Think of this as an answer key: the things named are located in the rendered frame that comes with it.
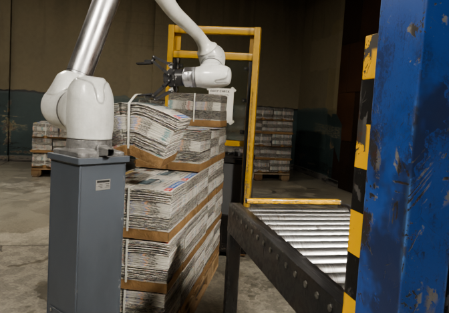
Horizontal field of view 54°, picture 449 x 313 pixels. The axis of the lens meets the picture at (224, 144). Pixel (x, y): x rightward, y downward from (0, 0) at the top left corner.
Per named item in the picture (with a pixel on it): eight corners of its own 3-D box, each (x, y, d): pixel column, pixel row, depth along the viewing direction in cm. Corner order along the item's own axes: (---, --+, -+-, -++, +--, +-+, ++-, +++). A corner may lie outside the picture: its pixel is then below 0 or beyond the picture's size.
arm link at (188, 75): (194, 86, 192) (181, 87, 193) (198, 87, 201) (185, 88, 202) (194, 65, 191) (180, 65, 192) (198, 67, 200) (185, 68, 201)
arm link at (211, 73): (196, 93, 195) (200, 78, 206) (231, 92, 193) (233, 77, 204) (193, 71, 189) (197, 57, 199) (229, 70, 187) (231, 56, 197)
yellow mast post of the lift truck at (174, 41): (158, 237, 368) (168, 24, 355) (161, 234, 377) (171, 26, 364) (168, 238, 367) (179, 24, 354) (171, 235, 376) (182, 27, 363)
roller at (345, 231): (271, 247, 143) (266, 241, 148) (398, 245, 154) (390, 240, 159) (272, 231, 143) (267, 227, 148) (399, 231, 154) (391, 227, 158)
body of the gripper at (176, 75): (182, 67, 193) (161, 67, 194) (182, 86, 193) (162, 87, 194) (185, 68, 200) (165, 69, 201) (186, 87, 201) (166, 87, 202)
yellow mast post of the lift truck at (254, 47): (236, 245, 358) (249, 27, 345) (237, 242, 367) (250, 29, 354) (246, 247, 357) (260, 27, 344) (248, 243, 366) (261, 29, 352)
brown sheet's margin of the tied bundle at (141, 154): (126, 154, 187) (129, 144, 186) (145, 146, 216) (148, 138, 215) (160, 168, 186) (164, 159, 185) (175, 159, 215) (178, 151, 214)
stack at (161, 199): (80, 364, 199) (86, 182, 193) (158, 273, 314) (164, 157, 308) (162, 378, 193) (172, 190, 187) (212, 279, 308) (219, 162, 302)
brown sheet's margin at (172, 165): (134, 166, 250) (135, 158, 249) (152, 161, 278) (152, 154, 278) (199, 172, 243) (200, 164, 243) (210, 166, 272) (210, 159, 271)
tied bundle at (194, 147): (133, 167, 250) (135, 127, 248) (152, 162, 279) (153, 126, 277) (198, 173, 243) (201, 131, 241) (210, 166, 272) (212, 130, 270)
